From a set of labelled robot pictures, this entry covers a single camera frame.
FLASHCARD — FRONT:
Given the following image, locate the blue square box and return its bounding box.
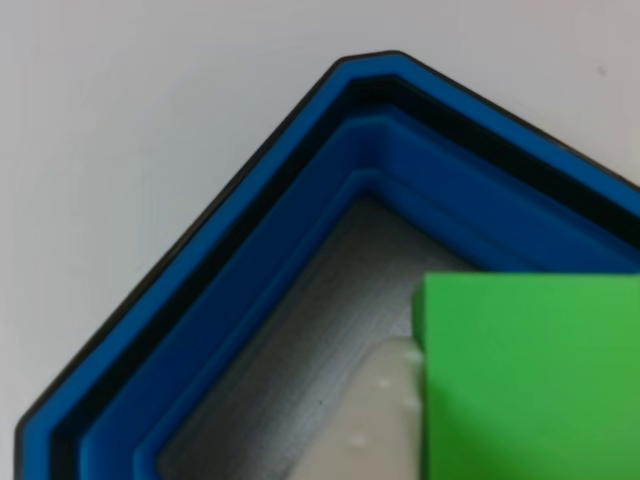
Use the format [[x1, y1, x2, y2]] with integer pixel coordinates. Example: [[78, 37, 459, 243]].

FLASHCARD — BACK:
[[13, 48, 640, 480]]

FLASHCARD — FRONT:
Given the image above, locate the green cube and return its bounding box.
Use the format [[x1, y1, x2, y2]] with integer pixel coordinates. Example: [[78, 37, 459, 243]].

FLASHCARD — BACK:
[[410, 271, 640, 480]]

